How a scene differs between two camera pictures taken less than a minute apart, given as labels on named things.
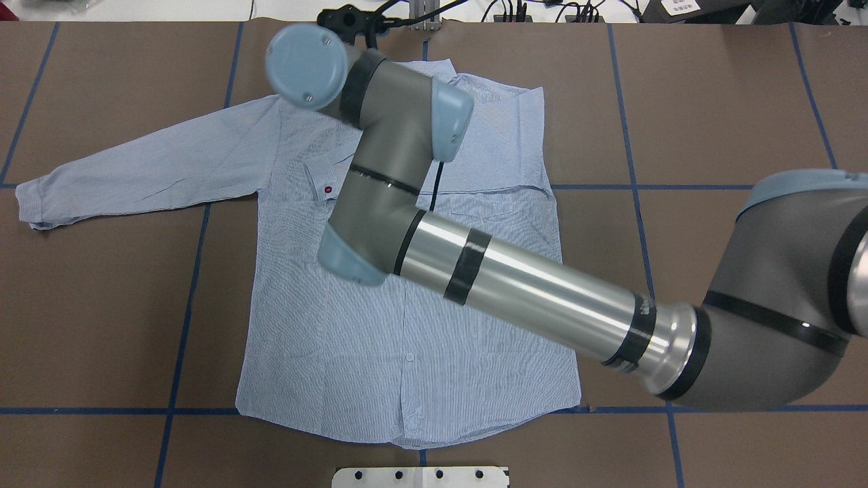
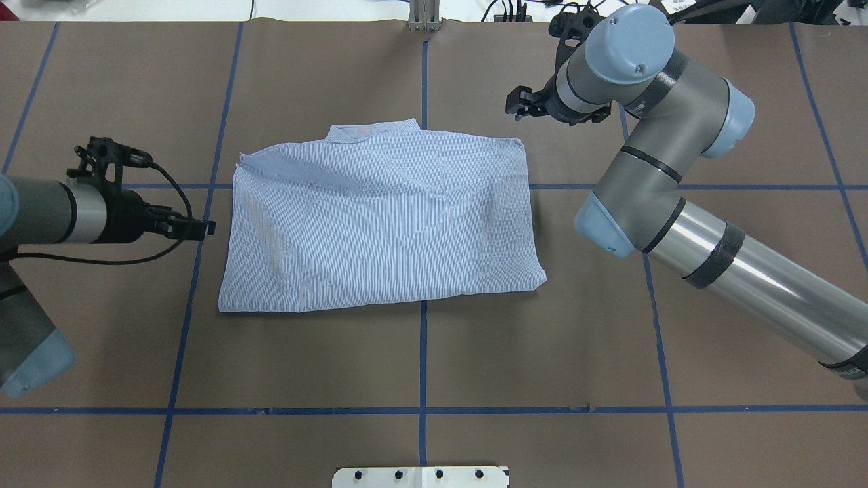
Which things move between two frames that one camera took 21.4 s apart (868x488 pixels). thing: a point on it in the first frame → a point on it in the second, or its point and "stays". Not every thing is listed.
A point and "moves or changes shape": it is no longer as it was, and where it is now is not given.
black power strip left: (500, 18) stays
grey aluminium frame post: (418, 7) stays
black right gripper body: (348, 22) → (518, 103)
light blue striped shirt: (395, 365) moves or changes shape
